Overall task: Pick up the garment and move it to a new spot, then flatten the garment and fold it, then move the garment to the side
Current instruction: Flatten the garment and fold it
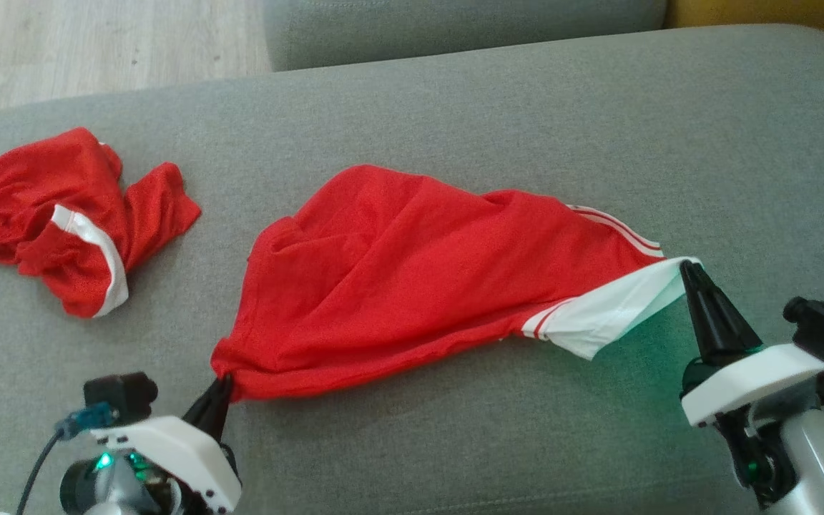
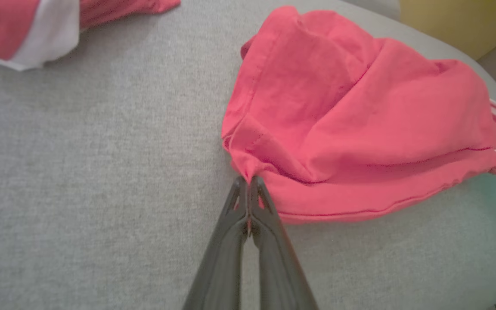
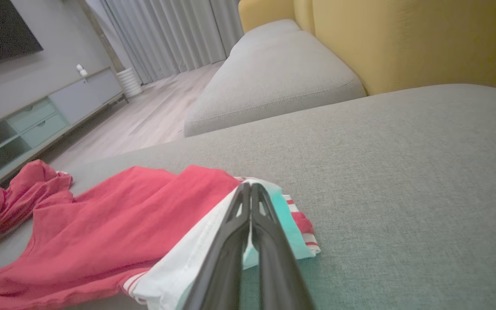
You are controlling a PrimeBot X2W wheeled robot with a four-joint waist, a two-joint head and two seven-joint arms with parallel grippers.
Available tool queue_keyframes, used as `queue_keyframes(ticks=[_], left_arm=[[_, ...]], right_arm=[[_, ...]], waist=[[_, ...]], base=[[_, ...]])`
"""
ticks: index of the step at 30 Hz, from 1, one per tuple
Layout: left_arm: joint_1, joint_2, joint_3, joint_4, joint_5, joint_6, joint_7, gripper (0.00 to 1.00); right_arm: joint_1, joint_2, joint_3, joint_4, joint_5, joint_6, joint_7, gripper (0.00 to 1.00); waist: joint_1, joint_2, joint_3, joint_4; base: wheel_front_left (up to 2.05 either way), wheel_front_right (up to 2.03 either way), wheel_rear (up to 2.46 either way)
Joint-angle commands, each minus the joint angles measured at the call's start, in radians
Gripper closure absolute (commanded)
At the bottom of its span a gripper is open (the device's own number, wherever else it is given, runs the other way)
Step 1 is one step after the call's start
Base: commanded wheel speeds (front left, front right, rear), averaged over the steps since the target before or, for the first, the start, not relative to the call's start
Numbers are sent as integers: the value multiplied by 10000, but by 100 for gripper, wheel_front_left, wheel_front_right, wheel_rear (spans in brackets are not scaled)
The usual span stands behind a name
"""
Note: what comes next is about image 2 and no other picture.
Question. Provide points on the red garment with striped trim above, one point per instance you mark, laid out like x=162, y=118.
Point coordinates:
x=360, y=120

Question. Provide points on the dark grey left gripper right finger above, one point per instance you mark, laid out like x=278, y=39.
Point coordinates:
x=278, y=267

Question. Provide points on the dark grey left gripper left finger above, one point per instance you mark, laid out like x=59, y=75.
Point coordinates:
x=222, y=258

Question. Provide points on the red garment with white cuff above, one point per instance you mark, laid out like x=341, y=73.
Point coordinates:
x=24, y=30

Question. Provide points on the yellow sofa backrest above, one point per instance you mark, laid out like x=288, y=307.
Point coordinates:
x=459, y=21

